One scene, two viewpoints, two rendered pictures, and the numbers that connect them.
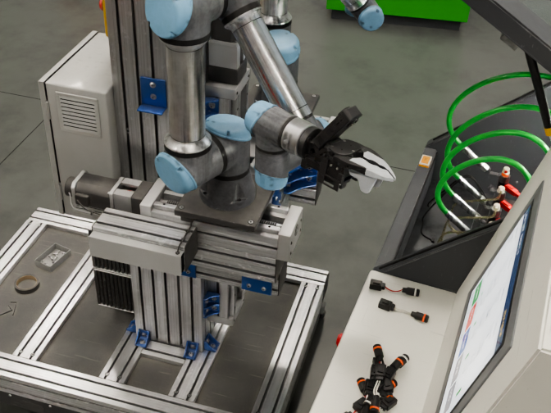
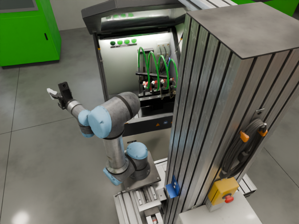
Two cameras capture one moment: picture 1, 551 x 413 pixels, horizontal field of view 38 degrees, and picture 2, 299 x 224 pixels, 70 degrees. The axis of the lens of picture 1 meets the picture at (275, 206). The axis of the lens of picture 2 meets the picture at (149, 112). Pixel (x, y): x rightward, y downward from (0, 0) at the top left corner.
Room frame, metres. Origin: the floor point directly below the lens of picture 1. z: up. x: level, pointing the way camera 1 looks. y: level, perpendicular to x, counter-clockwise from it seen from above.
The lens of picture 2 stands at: (2.53, 0.61, 2.25)
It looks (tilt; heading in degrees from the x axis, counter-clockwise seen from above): 46 degrees down; 236
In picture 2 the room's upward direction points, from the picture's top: 1 degrees clockwise
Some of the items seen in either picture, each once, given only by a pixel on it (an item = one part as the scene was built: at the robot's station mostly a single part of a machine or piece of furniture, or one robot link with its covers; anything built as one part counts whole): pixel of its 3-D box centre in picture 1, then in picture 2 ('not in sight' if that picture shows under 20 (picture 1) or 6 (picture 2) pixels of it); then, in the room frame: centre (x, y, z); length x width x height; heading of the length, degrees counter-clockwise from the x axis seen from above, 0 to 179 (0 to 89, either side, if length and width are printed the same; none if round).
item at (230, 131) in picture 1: (225, 142); not in sight; (1.72, 0.14, 1.20); 0.13 x 0.12 x 0.14; 140
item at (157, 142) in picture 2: not in sight; (150, 153); (1.85, -0.37, 0.44); 0.65 x 0.02 x 0.68; 161
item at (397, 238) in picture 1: (405, 224); (151, 123); (1.84, -0.38, 0.87); 0.62 x 0.04 x 0.16; 161
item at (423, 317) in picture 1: (403, 310); not in sight; (1.36, -0.32, 0.99); 0.12 x 0.02 x 0.02; 67
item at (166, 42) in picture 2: not in sight; (162, 55); (1.45, -0.78, 1.20); 0.13 x 0.03 x 0.31; 161
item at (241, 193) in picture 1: (227, 179); not in sight; (1.72, 0.13, 1.09); 0.15 x 0.15 x 0.10
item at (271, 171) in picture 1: (276, 160); not in sight; (1.46, 0.00, 1.34); 0.11 x 0.08 x 0.11; 140
